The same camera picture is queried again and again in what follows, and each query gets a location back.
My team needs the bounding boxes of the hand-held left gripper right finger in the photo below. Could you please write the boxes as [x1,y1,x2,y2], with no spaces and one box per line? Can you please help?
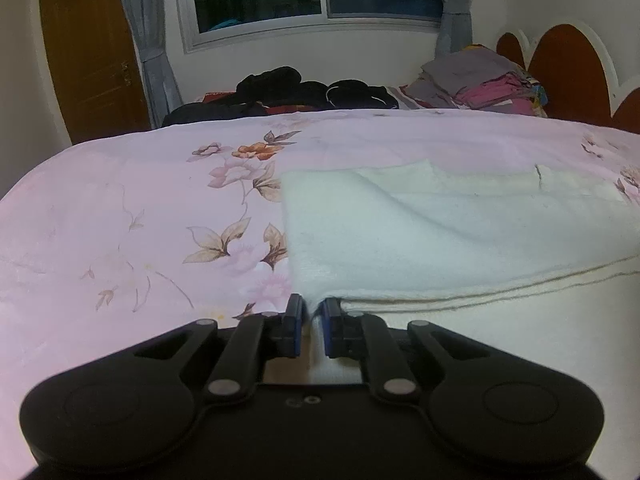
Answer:
[320,297,496,406]

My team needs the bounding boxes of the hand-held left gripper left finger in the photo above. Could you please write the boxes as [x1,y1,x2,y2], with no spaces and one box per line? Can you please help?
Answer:
[132,294,304,407]

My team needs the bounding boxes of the white towel cloth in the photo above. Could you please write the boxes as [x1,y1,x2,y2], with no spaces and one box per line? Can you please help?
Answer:
[262,157,640,466]

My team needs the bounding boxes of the pile of black clothes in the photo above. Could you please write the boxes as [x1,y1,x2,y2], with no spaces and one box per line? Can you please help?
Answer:
[161,66,401,128]

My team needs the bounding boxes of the stack of folded clothes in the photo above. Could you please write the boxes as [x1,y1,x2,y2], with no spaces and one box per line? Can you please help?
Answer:
[405,45,548,118]

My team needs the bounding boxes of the pink floral bedsheet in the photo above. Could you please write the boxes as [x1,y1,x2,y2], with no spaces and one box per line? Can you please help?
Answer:
[0,107,640,480]

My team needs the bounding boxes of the striped cloth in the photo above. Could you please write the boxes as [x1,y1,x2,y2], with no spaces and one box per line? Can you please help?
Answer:
[385,84,431,111]

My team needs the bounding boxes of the brown wooden door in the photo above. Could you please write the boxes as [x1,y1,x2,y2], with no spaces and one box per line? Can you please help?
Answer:
[39,0,153,145]

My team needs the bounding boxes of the red and white headboard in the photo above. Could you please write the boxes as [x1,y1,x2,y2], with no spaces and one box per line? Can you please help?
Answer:
[495,22,640,136]

